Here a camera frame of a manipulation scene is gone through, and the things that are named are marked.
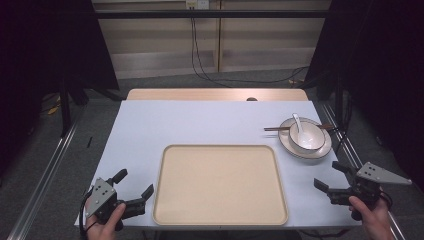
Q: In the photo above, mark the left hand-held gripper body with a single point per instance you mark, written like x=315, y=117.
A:
x=101, y=200

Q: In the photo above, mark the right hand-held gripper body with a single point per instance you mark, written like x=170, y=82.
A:
x=365, y=186

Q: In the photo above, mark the person's left hand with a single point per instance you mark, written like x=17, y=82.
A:
x=105, y=226

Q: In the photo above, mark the person's right hand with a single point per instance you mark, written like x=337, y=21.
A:
x=375, y=220

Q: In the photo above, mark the white plate with dark rim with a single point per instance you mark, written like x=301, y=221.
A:
x=318, y=153

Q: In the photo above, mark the white bowl with dark rim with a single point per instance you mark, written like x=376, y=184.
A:
x=313, y=141

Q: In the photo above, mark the white ceramic spoon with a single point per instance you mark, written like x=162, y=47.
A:
x=301, y=133

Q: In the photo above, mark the brown wooden chopstick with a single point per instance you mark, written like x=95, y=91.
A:
x=276, y=127

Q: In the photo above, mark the beige rectangular tray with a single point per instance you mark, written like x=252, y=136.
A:
x=220, y=185

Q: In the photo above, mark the white table sheet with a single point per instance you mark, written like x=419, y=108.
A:
x=200, y=123

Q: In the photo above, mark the black metal stand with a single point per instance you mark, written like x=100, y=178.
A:
x=65, y=106

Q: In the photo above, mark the dark curtain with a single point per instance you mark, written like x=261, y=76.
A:
x=380, y=76
x=43, y=66

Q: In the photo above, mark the metal floor rail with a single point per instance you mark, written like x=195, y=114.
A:
x=43, y=180
x=346, y=146

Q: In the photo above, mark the black horizontal frame bar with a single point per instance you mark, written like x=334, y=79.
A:
x=213, y=14

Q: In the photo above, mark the white wall power outlet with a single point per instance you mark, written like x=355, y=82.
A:
x=197, y=3

